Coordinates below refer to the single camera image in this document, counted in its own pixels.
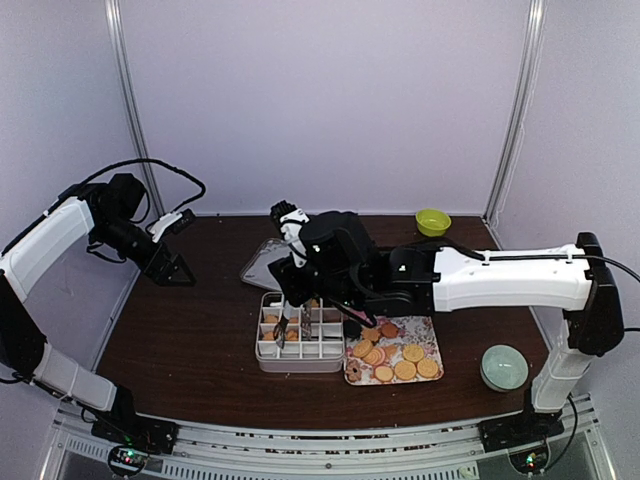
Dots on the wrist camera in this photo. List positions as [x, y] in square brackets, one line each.
[334, 241]
[173, 222]

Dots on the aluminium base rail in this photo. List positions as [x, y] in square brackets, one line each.
[452, 450]

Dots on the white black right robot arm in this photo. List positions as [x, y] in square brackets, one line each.
[442, 276]

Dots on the pale green ceramic bowl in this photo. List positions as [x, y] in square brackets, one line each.
[503, 368]

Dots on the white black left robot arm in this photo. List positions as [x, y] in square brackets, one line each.
[33, 275]

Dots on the lime green bowl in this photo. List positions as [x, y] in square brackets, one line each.
[432, 222]

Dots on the silver serving tongs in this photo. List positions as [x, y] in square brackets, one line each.
[294, 323]

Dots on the black sandwich cookie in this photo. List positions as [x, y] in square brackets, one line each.
[352, 329]

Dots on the silver tin lid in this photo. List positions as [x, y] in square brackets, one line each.
[256, 272]

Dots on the flower shaped brown cookie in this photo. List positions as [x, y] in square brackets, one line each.
[352, 371]

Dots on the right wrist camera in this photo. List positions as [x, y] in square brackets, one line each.
[334, 241]

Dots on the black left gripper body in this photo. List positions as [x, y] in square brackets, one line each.
[149, 266]

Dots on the floral rectangular tray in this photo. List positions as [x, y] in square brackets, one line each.
[400, 350]

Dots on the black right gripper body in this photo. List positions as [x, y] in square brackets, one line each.
[329, 288]

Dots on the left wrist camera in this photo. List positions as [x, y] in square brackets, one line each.
[173, 222]

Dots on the grey divided cookie tin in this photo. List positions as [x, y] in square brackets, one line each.
[313, 341]

